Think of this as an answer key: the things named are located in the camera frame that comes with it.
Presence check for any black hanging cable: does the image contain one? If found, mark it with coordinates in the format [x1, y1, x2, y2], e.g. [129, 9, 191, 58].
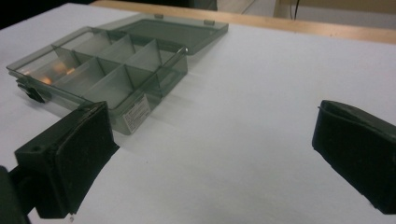
[290, 0, 301, 21]

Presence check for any black copper-tipped battery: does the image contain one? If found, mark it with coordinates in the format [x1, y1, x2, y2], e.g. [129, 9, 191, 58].
[50, 62, 68, 77]

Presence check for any grey translucent compartment box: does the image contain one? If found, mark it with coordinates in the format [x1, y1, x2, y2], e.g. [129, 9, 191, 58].
[6, 12, 230, 136]

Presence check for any light wooden desk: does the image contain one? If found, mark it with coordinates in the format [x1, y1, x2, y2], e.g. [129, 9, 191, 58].
[273, 0, 396, 31]

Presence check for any wooden table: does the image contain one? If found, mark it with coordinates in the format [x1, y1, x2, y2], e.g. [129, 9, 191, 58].
[89, 0, 396, 45]

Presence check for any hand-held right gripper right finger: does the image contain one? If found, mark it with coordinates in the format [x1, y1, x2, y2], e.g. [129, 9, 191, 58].
[312, 99, 396, 216]

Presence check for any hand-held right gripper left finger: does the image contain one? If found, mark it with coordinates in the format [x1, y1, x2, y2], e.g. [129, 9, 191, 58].
[13, 101, 120, 219]

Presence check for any dark curtain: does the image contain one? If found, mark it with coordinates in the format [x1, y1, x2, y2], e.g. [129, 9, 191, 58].
[0, 0, 94, 31]

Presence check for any white board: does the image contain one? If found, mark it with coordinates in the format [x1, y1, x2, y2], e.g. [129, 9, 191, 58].
[0, 3, 396, 224]

